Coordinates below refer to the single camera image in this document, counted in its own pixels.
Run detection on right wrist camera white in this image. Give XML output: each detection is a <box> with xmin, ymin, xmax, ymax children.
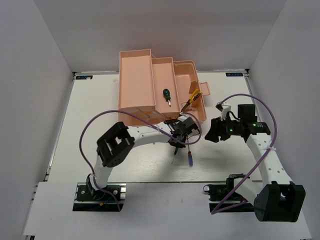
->
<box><xmin>215</xmin><ymin>101</ymin><xmax>232</xmax><ymax>120</ymax></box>

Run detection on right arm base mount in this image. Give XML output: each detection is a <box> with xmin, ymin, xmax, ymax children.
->
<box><xmin>202</xmin><ymin>173</ymin><xmax>258</xmax><ymax>214</ymax></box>

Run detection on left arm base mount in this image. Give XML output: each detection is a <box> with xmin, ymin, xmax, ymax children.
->
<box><xmin>72</xmin><ymin>176</ymin><xmax>127</xmax><ymax>212</ymax></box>

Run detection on pink plastic toolbox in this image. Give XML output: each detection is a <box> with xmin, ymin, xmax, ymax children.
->
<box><xmin>118</xmin><ymin>49</ymin><xmax>211</xmax><ymax>127</ymax></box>

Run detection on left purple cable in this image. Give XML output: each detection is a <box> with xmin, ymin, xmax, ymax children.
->
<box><xmin>79</xmin><ymin>109</ymin><xmax>201</xmax><ymax>210</ymax></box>

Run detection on dark green stubby screwdriver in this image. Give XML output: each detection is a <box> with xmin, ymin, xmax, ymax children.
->
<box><xmin>162</xmin><ymin>88</ymin><xmax>171</xmax><ymax>107</ymax></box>

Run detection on blue red screwdriver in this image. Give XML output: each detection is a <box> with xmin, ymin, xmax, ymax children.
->
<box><xmin>187</xmin><ymin>145</ymin><xmax>194</xmax><ymax>168</ymax></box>

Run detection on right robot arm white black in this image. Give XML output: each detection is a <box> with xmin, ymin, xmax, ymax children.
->
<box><xmin>203</xmin><ymin>102</ymin><xmax>306</xmax><ymax>223</ymax></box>

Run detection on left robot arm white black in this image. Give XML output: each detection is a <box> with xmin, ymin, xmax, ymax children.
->
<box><xmin>87</xmin><ymin>115</ymin><xmax>202</xmax><ymax>200</ymax></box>

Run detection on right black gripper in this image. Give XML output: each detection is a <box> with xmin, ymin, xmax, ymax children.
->
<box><xmin>204</xmin><ymin>113</ymin><xmax>243</xmax><ymax>143</ymax></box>

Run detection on yellow black pliers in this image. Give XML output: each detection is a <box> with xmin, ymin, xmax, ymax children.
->
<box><xmin>181</xmin><ymin>88</ymin><xmax>203</xmax><ymax>112</ymax></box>

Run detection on black green precision screwdriver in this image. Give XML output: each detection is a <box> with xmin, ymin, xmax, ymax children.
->
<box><xmin>171</xmin><ymin>147</ymin><xmax>181</xmax><ymax>166</ymax></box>

